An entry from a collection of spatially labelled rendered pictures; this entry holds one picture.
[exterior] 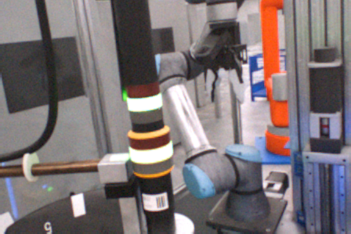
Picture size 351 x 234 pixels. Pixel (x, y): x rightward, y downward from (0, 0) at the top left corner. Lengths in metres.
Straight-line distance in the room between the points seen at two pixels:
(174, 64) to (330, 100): 0.52
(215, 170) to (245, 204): 0.17
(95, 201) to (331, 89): 0.78
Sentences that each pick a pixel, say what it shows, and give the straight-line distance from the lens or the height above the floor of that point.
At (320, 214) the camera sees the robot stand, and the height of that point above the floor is 1.03.
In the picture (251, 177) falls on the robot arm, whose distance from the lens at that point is 1.16.
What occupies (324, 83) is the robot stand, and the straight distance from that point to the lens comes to 1.11.
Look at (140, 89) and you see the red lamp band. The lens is 0.33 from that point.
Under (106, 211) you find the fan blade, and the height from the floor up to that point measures 1.42.
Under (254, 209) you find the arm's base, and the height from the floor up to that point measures 1.07.
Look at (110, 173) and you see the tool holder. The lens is 0.37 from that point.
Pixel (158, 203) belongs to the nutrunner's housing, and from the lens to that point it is 0.37.
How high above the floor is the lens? 1.67
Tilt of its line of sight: 12 degrees down
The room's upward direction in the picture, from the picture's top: 7 degrees counter-clockwise
